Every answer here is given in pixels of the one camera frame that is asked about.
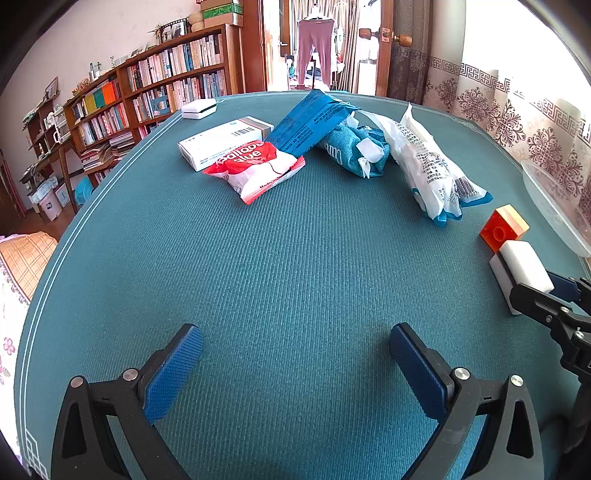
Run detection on white medicine box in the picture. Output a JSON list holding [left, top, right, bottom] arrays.
[[178, 115, 274, 172]]

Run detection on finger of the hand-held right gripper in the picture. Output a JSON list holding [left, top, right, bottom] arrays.
[[510, 282, 575, 326], [547, 272, 591, 315]]

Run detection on white foam block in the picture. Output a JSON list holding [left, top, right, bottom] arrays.
[[489, 240, 555, 315]]

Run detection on orange toy brick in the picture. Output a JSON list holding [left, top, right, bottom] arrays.
[[479, 204, 530, 254]]

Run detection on white plastic storage bins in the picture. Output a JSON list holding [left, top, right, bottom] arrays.
[[28, 178, 70, 221]]

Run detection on orange plaid cushion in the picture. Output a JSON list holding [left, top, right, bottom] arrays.
[[0, 231, 58, 303]]

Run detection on large wooden bookshelf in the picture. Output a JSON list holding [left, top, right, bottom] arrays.
[[62, 23, 245, 185]]

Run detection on teal table mat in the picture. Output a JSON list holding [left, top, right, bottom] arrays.
[[13, 90, 591, 480]]

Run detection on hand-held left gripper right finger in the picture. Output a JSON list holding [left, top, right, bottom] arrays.
[[389, 322, 542, 480]]

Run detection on small white case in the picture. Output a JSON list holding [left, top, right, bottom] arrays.
[[181, 98, 218, 121]]

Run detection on green cardboard box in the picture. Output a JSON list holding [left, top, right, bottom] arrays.
[[202, 2, 244, 17]]

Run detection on red and white packet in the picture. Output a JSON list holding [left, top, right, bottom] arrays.
[[202, 141, 307, 206]]

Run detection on wooden door frame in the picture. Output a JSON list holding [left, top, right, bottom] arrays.
[[240, 0, 269, 93]]

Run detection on brown cardboard box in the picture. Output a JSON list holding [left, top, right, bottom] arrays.
[[203, 14, 244, 28]]

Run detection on teal cloth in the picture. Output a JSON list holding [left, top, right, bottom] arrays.
[[316, 117, 392, 178]]

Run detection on small wooden shelf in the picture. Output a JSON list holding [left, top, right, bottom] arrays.
[[21, 76, 79, 217]]

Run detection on patterned sheer curtain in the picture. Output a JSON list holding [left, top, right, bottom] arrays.
[[422, 0, 591, 195]]

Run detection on clear plastic bowl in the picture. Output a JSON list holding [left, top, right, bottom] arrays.
[[521, 160, 591, 258]]

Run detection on floral bed cloth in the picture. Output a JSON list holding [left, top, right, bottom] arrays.
[[0, 268, 31, 457]]

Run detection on picture frames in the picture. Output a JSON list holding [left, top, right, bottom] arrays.
[[157, 18, 190, 41]]

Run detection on long blue packet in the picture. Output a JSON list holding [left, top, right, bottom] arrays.
[[265, 89, 361, 158]]

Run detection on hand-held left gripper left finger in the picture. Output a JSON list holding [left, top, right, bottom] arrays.
[[51, 323, 204, 480]]

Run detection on dark brown curtain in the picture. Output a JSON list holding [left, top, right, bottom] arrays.
[[392, 0, 432, 104]]

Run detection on purple hanging pants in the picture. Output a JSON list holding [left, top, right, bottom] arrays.
[[297, 17, 337, 88]]

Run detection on white and blue packet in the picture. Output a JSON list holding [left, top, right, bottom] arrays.
[[358, 104, 494, 227]]

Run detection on blue plastic stool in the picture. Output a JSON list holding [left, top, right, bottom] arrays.
[[74, 178, 95, 206]]

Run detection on wooden door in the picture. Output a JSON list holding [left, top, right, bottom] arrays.
[[375, 0, 394, 97]]

